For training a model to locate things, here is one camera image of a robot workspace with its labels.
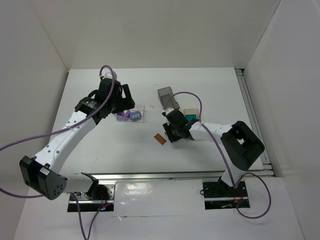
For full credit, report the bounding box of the light purple curved lego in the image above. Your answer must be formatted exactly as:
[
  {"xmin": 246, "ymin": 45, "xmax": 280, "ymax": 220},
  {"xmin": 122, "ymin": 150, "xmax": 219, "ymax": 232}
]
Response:
[{"xmin": 125, "ymin": 110, "xmax": 133, "ymax": 119}]

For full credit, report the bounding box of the purple rounded printed lego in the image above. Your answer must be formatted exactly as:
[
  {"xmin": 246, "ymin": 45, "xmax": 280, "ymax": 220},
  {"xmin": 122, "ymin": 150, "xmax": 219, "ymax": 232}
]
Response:
[{"xmin": 132, "ymin": 111, "xmax": 142, "ymax": 119}]

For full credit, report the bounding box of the long teal lego brick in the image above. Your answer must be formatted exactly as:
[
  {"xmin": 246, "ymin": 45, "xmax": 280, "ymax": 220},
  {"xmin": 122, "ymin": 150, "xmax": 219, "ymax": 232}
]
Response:
[{"xmin": 185, "ymin": 114, "xmax": 198, "ymax": 122}]

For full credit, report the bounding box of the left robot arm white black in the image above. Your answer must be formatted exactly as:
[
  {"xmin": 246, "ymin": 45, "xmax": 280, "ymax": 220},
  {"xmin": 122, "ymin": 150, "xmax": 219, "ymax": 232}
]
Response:
[{"xmin": 19, "ymin": 78, "xmax": 135, "ymax": 200}]

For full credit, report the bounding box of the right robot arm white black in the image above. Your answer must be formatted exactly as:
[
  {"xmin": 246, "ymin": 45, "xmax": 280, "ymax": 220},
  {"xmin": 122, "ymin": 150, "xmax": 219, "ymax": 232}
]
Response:
[{"xmin": 162, "ymin": 108, "xmax": 265, "ymax": 188}]

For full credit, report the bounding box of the clear plastic container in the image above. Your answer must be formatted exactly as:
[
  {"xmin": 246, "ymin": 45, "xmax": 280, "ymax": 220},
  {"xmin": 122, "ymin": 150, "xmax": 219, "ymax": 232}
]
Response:
[{"xmin": 114, "ymin": 104, "xmax": 145, "ymax": 123}]

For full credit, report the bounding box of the amber plastic container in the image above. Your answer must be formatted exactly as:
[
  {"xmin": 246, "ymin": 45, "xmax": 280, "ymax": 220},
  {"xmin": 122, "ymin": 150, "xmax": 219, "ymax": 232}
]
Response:
[{"xmin": 183, "ymin": 108, "xmax": 200, "ymax": 121}]

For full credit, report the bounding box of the dark grey plastic container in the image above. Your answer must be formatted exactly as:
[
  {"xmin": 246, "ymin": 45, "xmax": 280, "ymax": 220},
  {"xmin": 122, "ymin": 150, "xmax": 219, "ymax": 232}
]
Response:
[{"xmin": 157, "ymin": 86, "xmax": 180, "ymax": 110}]

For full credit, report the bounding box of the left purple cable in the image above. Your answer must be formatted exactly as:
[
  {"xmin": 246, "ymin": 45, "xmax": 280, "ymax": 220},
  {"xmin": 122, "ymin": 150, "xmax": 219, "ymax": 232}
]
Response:
[{"xmin": 0, "ymin": 64, "xmax": 116, "ymax": 240}]

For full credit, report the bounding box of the purple cable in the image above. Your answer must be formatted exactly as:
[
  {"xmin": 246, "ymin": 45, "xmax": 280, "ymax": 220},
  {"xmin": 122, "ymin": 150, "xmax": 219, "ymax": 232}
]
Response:
[
  {"xmin": 0, "ymin": 64, "xmax": 116, "ymax": 240},
  {"xmin": 163, "ymin": 91, "xmax": 272, "ymax": 220}
]

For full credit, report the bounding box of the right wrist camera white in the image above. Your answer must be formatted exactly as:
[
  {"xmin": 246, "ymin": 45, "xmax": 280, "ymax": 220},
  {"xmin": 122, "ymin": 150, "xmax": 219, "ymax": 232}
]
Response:
[{"xmin": 161, "ymin": 107, "xmax": 175, "ymax": 117}]

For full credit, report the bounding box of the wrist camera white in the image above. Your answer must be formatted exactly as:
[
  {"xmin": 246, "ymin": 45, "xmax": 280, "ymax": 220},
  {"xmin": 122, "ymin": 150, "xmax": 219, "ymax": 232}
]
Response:
[
  {"xmin": 100, "ymin": 71, "xmax": 118, "ymax": 81},
  {"xmin": 161, "ymin": 107, "xmax": 175, "ymax": 117}
]

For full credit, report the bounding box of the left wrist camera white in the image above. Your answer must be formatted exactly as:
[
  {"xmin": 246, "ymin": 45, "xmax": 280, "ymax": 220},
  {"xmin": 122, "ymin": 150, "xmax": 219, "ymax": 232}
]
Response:
[{"xmin": 100, "ymin": 71, "xmax": 118, "ymax": 81}]

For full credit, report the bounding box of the aluminium rail front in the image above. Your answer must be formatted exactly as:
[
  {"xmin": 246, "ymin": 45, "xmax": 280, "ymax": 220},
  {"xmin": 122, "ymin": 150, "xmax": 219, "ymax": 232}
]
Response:
[{"xmin": 89, "ymin": 171, "xmax": 223, "ymax": 181}]

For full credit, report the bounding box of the aluminium rail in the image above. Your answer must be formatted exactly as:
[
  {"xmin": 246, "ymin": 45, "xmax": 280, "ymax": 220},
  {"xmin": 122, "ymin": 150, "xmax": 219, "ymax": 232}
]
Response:
[
  {"xmin": 234, "ymin": 68, "xmax": 275, "ymax": 177},
  {"xmin": 89, "ymin": 171, "xmax": 223, "ymax": 181}
]

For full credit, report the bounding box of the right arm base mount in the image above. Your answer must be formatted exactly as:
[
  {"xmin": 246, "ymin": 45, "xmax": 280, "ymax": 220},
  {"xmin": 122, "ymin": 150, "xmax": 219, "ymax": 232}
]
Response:
[{"xmin": 199, "ymin": 181, "xmax": 250, "ymax": 210}]

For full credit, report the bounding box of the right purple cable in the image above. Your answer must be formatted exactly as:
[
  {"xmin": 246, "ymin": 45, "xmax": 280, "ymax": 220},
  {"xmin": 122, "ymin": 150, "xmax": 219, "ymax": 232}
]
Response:
[{"xmin": 163, "ymin": 91, "xmax": 272, "ymax": 220}]

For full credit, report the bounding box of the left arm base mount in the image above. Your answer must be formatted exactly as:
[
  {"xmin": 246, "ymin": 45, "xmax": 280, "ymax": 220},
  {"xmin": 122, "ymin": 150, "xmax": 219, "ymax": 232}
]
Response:
[{"xmin": 74, "ymin": 181, "xmax": 116, "ymax": 213}]

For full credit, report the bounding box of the aluminium rail right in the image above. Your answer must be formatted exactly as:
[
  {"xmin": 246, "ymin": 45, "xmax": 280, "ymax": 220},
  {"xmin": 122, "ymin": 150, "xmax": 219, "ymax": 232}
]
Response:
[{"xmin": 234, "ymin": 68, "xmax": 275, "ymax": 177}]

